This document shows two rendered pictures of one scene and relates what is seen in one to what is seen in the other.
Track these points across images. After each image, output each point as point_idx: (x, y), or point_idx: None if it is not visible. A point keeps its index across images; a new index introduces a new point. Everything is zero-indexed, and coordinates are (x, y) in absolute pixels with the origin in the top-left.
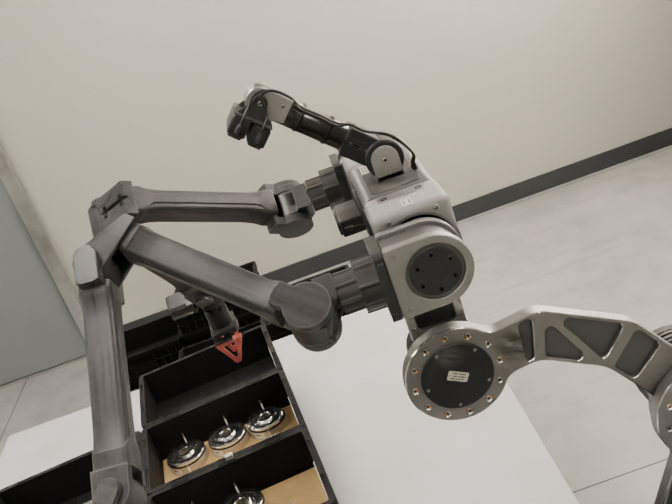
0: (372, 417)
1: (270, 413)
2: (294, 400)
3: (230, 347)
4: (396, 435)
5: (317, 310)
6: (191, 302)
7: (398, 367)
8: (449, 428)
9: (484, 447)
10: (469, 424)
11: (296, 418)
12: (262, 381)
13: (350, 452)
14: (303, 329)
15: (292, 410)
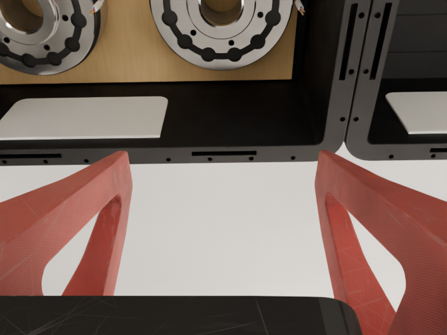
0: (255, 163)
1: (218, 28)
2: (88, 161)
3: (331, 171)
4: (173, 182)
5: None
6: None
7: (365, 231)
8: (142, 241)
9: (73, 259)
10: (134, 260)
11: (4, 139)
12: (330, 75)
13: None
14: None
15: (255, 76)
